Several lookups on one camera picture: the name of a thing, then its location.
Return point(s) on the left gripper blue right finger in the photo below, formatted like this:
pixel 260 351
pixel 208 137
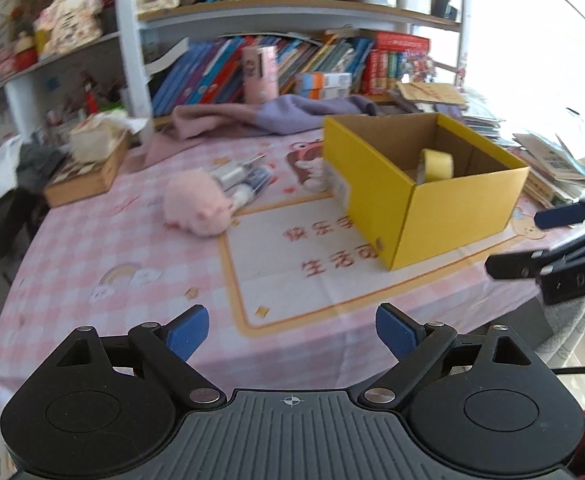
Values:
pixel 419 351

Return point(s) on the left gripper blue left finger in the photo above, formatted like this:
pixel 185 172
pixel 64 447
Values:
pixel 165 351

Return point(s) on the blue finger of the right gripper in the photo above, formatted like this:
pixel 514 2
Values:
pixel 564 215
pixel 567 258

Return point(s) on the pink plush pig toy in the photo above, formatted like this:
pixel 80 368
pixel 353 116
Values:
pixel 194 202

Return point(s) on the blue white tube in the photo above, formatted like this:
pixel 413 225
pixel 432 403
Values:
pixel 251 187

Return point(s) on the stack of magazines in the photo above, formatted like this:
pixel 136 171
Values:
pixel 555 177

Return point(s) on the yellow tape roll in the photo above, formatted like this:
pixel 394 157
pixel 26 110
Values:
pixel 434 166

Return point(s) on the yellow cardboard box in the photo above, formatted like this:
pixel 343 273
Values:
pixel 371 166

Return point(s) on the wooden chess box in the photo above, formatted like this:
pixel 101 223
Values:
pixel 74 181

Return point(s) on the brown paper envelope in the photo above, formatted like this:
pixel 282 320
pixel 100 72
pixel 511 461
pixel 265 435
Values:
pixel 432 93

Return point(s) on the cream tissue pack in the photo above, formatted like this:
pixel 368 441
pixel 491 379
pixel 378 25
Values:
pixel 94 139

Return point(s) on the red book box set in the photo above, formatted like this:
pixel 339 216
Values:
pixel 389 59

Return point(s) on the pink purple cloth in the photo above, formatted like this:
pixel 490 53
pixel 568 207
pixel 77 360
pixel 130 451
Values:
pixel 286 115

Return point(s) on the orange blue white box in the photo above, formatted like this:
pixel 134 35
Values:
pixel 323 86

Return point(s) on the pink cylindrical container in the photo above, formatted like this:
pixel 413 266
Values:
pixel 260 72

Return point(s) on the white bookshelf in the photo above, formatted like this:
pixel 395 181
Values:
pixel 207 20

